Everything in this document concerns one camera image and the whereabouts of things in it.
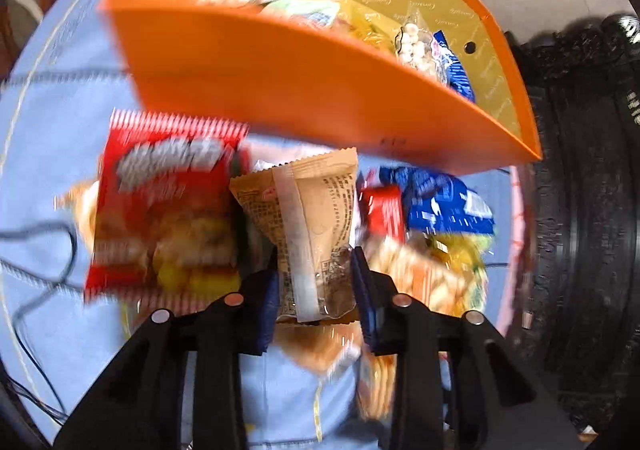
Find beige printed snack packet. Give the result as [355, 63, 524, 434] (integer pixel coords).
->
[230, 147, 358, 323]

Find black carved wooden sofa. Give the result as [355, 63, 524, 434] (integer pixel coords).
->
[506, 13, 639, 432]

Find yellow snack packet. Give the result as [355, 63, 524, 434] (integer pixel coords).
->
[426, 233, 494, 317]

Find large red snack bag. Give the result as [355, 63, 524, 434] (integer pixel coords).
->
[84, 110, 248, 311]

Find blue snack packet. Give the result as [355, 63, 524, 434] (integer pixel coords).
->
[378, 166, 495, 235]

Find small red snack bar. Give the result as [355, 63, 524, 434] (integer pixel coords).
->
[360, 184, 407, 243]

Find orange snack box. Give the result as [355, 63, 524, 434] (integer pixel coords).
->
[101, 0, 541, 175]

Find black cable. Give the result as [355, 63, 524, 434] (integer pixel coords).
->
[0, 221, 82, 423]

